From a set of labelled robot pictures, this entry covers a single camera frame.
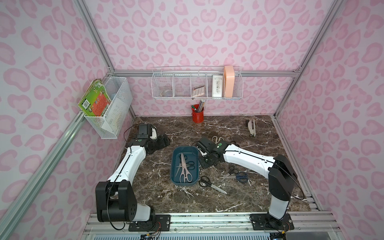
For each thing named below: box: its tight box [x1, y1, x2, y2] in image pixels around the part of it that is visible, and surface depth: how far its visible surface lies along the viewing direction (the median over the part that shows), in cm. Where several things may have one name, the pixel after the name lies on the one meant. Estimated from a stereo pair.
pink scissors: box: [179, 152, 193, 184], surface depth 90 cm
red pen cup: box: [192, 107, 205, 124], surface depth 119 cm
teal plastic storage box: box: [170, 145, 199, 186], surface depth 92 cm
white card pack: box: [212, 75, 223, 98], surface depth 95 cm
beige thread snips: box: [248, 119, 256, 137], surface depth 112 cm
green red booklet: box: [78, 78, 112, 117], surface depth 73 cm
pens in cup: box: [191, 99, 206, 113], surface depth 113 cm
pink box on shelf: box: [224, 65, 235, 98], surface depth 84 cm
